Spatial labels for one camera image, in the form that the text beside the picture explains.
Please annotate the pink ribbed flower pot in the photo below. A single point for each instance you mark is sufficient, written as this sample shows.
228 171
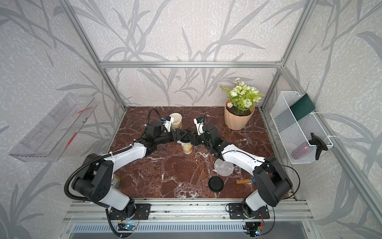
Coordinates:
235 122

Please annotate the black cup lid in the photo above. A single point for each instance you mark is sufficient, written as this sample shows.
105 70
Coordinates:
185 139
216 184

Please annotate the white wire mesh basket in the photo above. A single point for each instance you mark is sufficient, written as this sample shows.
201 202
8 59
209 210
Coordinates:
294 134

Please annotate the clear acrylic wall shelf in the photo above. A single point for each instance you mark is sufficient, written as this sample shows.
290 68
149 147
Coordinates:
48 140

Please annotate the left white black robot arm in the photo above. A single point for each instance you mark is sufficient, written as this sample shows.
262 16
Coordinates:
92 181

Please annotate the wooden handled blue tool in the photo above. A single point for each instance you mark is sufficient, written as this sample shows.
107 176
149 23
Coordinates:
245 181

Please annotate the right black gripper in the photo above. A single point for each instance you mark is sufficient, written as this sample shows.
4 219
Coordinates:
194 138

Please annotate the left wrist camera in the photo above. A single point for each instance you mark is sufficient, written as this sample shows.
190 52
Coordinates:
167 122

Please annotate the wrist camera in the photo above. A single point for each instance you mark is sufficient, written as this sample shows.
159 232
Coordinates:
167 122
199 122

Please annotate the printed paper cup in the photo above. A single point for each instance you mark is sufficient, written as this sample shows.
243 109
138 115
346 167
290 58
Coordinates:
187 148
176 120

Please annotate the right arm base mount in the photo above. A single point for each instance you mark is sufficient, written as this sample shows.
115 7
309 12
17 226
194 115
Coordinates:
238 212

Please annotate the near round leak-proof paper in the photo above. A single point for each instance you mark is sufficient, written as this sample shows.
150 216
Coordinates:
223 168

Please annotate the green white artificial flowers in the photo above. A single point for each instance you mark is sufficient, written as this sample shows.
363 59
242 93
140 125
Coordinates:
241 98

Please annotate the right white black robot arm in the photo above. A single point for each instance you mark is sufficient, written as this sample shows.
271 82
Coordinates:
271 179

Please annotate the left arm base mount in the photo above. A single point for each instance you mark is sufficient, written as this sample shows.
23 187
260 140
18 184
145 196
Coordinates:
136 212

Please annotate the dark green card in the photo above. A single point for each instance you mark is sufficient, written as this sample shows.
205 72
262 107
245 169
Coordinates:
303 107

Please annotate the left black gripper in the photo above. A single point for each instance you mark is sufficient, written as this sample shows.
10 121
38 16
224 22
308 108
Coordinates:
177 132

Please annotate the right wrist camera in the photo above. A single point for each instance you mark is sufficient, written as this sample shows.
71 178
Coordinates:
199 122

